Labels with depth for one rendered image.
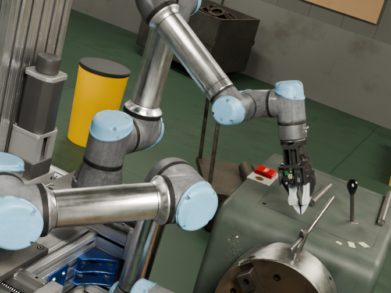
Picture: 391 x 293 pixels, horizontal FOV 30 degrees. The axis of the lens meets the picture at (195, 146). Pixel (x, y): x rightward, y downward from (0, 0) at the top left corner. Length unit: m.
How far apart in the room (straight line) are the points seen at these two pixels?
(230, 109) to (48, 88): 0.45
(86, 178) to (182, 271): 2.19
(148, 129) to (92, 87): 3.21
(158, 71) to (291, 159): 0.47
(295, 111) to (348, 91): 6.73
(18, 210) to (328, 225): 0.98
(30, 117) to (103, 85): 3.46
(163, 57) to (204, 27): 5.85
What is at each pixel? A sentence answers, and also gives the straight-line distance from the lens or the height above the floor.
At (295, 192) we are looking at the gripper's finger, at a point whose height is 1.36.
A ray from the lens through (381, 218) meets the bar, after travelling 2.29.
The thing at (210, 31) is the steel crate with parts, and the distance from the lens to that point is 7.89.
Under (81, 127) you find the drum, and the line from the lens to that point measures 5.47.
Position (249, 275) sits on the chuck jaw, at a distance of 1.89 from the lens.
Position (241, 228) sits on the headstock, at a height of 1.21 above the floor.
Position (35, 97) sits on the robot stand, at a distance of 1.85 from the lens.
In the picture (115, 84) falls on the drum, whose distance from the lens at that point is 5.34.
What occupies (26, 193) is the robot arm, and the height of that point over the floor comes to 1.38.
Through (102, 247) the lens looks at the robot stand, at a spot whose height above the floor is 1.03.
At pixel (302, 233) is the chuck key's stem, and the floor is 1.32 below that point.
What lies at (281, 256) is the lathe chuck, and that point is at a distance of 1.92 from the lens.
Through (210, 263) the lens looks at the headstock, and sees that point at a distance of 2.14.
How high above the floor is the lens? 2.08
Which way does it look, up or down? 20 degrees down
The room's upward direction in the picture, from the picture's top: 16 degrees clockwise
